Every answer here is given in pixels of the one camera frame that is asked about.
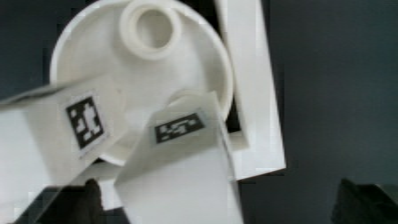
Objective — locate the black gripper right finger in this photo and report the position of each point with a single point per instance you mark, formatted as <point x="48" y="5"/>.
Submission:
<point x="366" y="203"/>

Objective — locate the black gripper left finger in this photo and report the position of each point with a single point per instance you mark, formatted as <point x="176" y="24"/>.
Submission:
<point x="66" y="205"/>

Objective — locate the white stool leg with tag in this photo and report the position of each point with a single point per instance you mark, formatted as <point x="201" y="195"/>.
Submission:
<point x="60" y="125"/>

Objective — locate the white obstacle wall right piece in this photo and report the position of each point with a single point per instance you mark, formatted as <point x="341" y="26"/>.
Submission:
<point x="234" y="18"/>

